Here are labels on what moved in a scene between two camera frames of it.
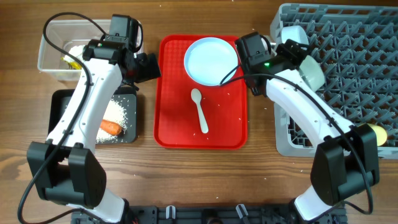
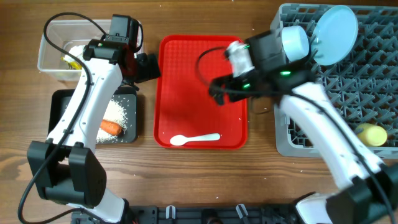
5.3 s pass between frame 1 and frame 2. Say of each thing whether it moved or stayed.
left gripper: stayed
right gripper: moved
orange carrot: stayed
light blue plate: moved
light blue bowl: stayed
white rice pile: stayed
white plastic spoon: moved
